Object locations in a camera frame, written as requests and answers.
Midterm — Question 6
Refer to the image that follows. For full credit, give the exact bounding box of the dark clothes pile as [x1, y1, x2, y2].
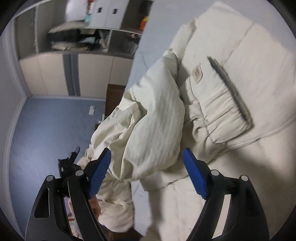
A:
[47, 22, 109, 52]

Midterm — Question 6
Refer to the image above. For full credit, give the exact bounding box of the grey bed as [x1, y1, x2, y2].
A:
[126, 0, 222, 232]

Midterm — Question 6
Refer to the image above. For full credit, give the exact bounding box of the white hooded coat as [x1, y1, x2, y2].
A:
[84, 1, 295, 241]

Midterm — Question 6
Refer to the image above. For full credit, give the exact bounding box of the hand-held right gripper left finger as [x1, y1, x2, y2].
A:
[25, 148, 112, 241]

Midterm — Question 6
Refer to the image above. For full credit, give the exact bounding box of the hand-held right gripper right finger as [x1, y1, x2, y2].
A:
[182, 148, 270, 241]

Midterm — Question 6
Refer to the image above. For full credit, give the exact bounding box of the orange red toy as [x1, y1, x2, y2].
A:
[139, 16, 149, 31]

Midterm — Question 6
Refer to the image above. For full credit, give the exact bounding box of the white wardrobe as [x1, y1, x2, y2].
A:
[13, 0, 154, 98]

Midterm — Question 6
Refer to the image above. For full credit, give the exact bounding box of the folded clothes stack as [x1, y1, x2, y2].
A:
[122, 32, 141, 55]

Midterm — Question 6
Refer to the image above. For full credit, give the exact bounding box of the person's left hand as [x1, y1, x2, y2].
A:
[91, 198, 102, 222]

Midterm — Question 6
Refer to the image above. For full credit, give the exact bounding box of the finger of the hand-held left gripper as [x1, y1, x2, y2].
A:
[69, 146, 81, 164]

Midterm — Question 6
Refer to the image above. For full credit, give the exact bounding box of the brown wooden headboard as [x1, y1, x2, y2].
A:
[105, 84, 127, 121]

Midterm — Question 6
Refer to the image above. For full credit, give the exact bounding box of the white drawer unit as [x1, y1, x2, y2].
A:
[84, 0, 130, 30]

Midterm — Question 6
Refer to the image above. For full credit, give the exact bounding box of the cream fleece blanket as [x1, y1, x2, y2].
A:
[76, 156, 136, 240]

